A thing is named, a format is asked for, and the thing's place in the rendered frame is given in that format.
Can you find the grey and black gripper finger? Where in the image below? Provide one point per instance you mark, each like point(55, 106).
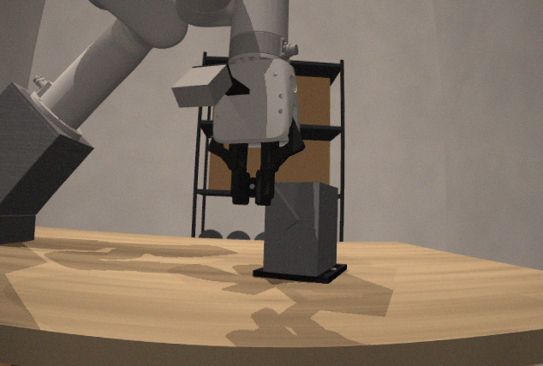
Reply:
point(272, 156)
point(236, 160)

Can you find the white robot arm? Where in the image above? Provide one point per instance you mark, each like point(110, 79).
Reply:
point(256, 26)

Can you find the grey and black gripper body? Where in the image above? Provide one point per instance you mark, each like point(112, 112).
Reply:
point(262, 115)

